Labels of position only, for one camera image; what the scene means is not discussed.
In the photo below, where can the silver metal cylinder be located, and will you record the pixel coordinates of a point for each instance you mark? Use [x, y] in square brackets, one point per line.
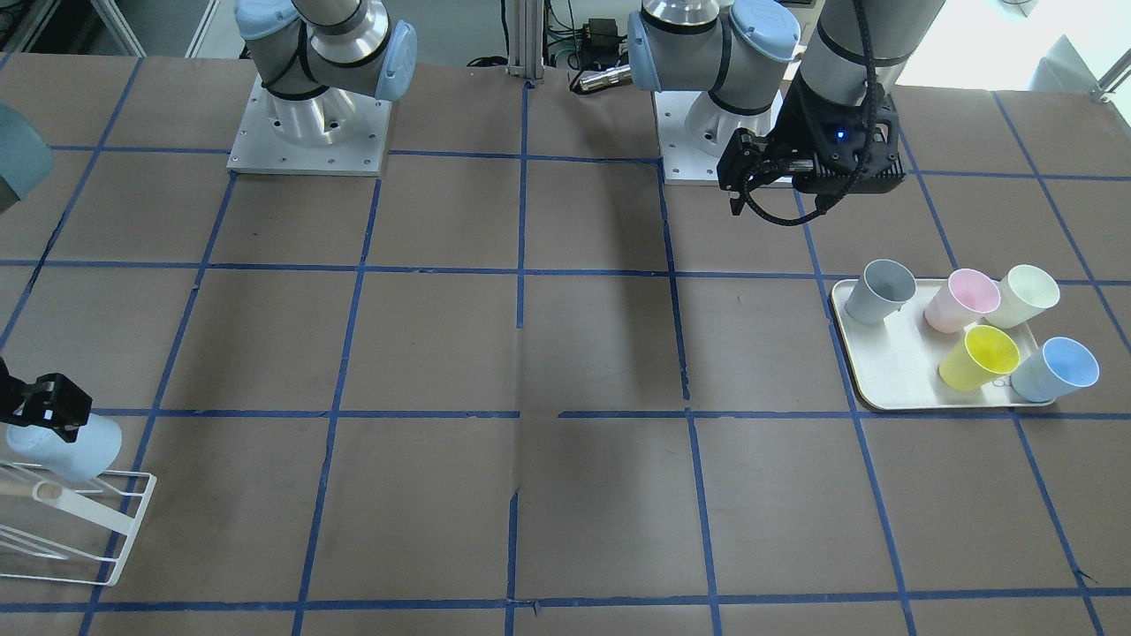
[590, 83]

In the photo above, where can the yellow plastic cup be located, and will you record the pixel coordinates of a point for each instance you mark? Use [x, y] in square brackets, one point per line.
[984, 353]

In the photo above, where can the light blue plastic cup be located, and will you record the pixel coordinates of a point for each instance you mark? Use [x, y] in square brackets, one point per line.
[96, 447]

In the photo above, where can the black power adapter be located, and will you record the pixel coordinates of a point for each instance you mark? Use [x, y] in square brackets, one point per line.
[600, 35]

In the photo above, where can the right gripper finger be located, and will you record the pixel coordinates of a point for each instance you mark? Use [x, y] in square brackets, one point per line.
[54, 402]

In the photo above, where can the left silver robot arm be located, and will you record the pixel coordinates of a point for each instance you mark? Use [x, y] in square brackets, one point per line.
[740, 55]

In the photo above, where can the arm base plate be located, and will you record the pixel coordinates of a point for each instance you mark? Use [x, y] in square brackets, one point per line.
[338, 133]
[698, 155]

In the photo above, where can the cream plastic tray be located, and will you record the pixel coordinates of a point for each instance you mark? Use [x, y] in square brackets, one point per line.
[894, 363]

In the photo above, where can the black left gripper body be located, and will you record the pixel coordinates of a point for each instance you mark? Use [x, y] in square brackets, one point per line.
[800, 119]

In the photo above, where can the cream plastic cup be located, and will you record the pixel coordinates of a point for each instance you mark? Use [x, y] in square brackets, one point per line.
[1025, 291]

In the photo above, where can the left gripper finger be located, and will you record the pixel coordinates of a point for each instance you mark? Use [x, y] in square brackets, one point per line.
[744, 167]

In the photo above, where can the white wire cup rack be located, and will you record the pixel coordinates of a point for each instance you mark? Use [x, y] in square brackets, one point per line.
[65, 532]

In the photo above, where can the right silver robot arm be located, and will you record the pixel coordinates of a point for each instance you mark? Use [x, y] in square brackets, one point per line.
[328, 73]

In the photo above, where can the grey plastic cup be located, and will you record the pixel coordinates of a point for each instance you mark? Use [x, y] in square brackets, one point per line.
[882, 289]

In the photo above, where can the aluminium frame post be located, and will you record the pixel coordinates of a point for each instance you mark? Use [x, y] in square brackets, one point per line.
[525, 28]

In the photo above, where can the pink plastic cup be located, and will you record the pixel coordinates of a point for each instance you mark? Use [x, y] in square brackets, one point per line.
[966, 296]

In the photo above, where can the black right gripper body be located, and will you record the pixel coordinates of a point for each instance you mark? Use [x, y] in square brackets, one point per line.
[46, 397]

